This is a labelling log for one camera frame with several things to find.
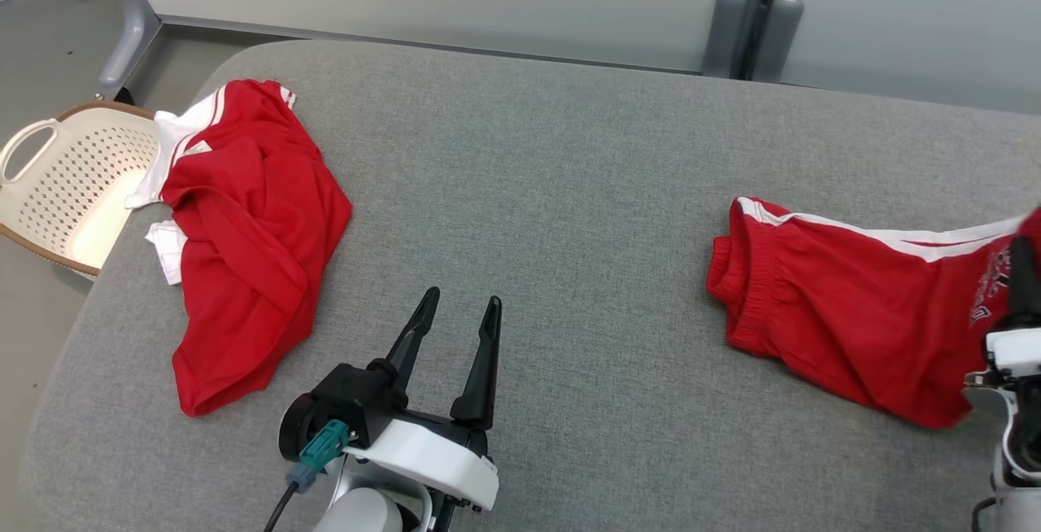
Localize grey partition post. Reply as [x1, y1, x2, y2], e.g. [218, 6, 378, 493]
[701, 0, 806, 81]

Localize red shorts with white stripes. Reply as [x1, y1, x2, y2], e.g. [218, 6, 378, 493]
[706, 196, 1041, 430]

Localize teal cable connector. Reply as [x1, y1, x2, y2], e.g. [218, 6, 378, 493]
[285, 420, 351, 494]

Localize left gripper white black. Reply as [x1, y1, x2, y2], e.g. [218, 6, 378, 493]
[342, 286, 503, 512]

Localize cream perforated laundry basket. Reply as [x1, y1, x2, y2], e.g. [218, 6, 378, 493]
[0, 101, 161, 279]

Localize thin black camera cable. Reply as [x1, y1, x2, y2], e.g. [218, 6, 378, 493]
[262, 483, 298, 532]

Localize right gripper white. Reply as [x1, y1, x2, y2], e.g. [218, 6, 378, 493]
[965, 235, 1041, 390]

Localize grey metal table leg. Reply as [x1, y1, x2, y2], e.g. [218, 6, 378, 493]
[77, 0, 163, 102]

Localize red shirt with white sleeves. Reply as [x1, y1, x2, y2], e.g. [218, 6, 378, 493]
[124, 79, 353, 418]

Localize partition panel base rail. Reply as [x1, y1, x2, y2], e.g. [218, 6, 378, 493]
[159, 14, 704, 76]

